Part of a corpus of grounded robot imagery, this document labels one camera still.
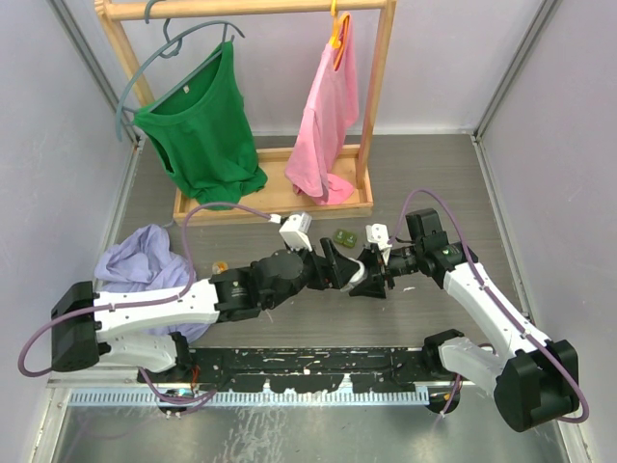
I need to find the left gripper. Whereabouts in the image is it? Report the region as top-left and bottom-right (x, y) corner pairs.
(264, 237), (359, 310)

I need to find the white pill bottle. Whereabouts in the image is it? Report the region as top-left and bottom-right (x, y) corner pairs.
(341, 259), (368, 292)

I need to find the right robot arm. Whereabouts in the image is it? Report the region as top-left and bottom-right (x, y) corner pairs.
(350, 208), (582, 432)

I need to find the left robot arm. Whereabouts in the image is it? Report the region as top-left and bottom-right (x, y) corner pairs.
(51, 238), (366, 382)

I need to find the clear bottle with orange pills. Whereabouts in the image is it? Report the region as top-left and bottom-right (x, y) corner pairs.
(211, 261), (228, 275)

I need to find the green pill box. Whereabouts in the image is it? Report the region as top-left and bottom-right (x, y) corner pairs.
(333, 229), (358, 248)

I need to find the wooden clothes rack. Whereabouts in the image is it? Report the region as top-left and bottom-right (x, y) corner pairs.
(94, 1), (396, 219)

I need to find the pink t-shirt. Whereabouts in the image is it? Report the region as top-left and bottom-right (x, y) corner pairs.
(284, 15), (359, 205)

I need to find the lavender cloth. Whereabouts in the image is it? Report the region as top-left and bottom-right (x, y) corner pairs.
(94, 223), (211, 343)

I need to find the green t-shirt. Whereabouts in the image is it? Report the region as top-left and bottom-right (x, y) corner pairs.
(134, 41), (268, 204)

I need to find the orange-yellow plastic hanger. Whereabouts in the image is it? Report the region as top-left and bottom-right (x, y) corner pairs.
(329, 0), (351, 70)

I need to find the grey-blue plastic hanger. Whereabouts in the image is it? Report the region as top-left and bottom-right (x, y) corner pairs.
(115, 1), (246, 141)

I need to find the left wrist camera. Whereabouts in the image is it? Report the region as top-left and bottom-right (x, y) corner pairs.
(269, 211), (312, 252)

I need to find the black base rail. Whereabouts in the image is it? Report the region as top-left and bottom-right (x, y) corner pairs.
(137, 347), (461, 413)

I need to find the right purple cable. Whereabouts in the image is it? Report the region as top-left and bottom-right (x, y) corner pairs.
(390, 188), (590, 431)

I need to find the purple cable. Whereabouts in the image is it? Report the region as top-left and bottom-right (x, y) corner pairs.
(390, 188), (590, 431)
(17, 202), (281, 416)

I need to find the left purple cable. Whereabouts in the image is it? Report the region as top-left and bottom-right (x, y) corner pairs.
(17, 202), (281, 416)

